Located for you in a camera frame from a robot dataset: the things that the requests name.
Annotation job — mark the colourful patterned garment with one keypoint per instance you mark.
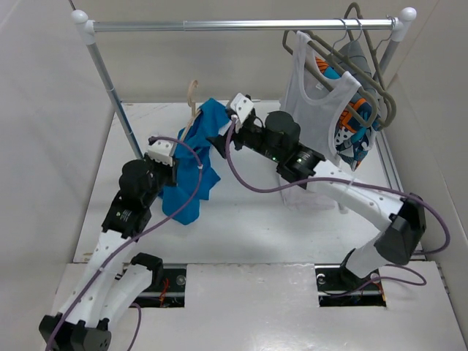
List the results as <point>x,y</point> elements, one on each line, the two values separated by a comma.
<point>352,141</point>

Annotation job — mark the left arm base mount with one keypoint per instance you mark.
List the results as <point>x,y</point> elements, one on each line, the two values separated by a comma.
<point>168,285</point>

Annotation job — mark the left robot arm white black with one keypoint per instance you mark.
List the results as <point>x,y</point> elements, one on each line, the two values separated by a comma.
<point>113,278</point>

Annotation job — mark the blue t shirt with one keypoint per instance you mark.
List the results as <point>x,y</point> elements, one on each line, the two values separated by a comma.
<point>195,176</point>

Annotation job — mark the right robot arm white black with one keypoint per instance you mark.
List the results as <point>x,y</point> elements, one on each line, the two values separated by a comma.
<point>304,173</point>

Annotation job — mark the grey velvet hanger middle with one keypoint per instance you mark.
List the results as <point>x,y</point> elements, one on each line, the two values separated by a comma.
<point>384,110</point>

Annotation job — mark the grey garment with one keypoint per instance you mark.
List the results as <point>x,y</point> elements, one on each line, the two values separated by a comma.
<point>354,52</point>

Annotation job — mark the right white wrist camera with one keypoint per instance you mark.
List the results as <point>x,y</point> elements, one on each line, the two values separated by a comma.
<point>242,109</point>

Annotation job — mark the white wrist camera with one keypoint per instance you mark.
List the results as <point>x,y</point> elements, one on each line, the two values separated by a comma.
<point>242,109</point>
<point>161,151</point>

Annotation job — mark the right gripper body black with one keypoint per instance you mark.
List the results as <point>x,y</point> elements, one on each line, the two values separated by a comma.
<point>252,136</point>

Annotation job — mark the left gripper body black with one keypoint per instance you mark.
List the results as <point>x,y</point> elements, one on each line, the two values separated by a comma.
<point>161,175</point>

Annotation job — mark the white mesh tank top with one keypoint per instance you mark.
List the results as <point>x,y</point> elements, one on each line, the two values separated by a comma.
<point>314,101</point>

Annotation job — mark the silver clothes rack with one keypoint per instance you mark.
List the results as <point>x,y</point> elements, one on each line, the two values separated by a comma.
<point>87,29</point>

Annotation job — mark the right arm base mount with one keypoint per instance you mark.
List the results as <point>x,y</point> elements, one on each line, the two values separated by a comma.
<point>338,288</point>

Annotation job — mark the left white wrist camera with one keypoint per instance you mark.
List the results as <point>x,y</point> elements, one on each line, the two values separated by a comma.
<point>161,151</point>

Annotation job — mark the grey velvet hanger rear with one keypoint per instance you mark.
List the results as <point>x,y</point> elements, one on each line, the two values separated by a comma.
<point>373,47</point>

